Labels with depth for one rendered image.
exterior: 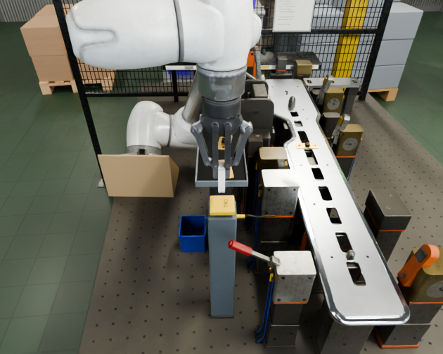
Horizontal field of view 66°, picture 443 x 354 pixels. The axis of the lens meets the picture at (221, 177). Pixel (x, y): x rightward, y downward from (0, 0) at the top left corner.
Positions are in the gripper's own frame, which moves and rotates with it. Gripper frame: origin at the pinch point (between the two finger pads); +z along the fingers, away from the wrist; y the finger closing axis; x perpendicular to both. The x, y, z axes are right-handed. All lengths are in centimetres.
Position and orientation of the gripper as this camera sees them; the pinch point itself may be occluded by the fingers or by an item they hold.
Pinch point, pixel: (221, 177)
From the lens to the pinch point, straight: 76.7
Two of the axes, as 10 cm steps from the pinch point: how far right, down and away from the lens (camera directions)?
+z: 0.0, 7.8, 6.2
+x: -0.1, -6.2, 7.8
